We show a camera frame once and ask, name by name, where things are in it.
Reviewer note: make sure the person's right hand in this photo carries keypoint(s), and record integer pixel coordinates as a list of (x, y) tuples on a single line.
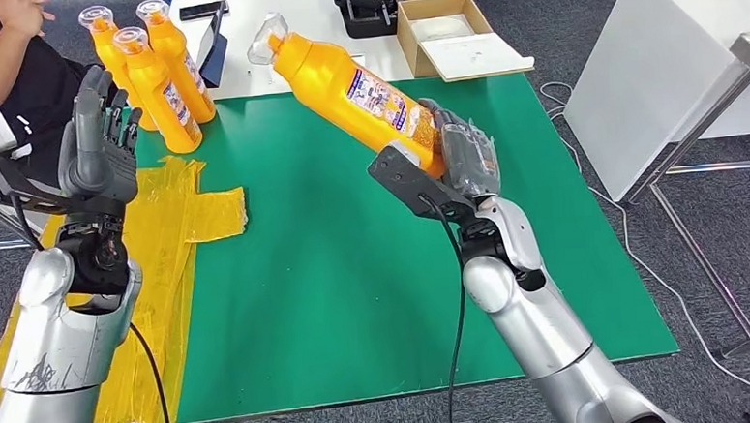
[(18, 13)]

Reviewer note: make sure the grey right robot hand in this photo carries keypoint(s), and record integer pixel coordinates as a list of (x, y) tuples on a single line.
[(472, 160)]

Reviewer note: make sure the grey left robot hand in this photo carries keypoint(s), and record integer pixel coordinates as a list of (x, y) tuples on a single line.
[(100, 166)]

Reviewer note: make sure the orange detergent bottle clear cap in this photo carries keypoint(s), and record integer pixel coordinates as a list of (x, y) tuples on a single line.
[(174, 50), (336, 90), (160, 99), (106, 51)]

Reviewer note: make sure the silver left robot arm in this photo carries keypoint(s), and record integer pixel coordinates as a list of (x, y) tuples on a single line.
[(61, 342)]

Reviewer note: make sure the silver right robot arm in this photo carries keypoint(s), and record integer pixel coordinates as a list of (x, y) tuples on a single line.
[(535, 330)]

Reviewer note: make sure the person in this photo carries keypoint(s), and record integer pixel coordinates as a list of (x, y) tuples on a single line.
[(35, 93)]

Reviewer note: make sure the white foam lid board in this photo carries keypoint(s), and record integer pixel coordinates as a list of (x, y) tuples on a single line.
[(475, 57)]

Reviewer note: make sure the yellow plastic sheet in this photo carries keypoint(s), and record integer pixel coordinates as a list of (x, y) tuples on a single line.
[(171, 246)]

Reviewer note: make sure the brown cardboard box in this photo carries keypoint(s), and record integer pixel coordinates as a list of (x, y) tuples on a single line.
[(407, 44)]

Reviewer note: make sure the white foam pad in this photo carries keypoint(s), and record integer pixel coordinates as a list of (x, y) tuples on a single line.
[(441, 28)]

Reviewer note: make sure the black tool case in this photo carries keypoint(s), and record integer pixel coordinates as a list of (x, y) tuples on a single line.
[(367, 10)]

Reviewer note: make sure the black phone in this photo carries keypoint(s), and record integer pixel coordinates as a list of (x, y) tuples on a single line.
[(202, 10)]

